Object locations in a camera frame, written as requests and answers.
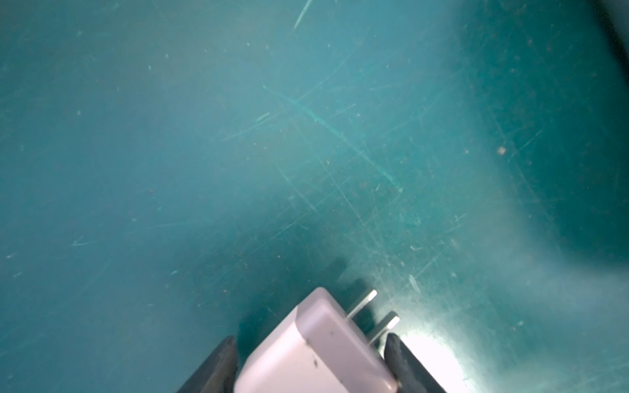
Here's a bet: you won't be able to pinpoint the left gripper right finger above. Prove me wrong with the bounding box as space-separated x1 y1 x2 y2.
384 333 446 393

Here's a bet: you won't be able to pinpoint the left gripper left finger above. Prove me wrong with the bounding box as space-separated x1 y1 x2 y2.
177 336 238 393

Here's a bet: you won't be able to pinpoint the pink plug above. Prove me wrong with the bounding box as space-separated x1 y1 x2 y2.
234 288 400 393

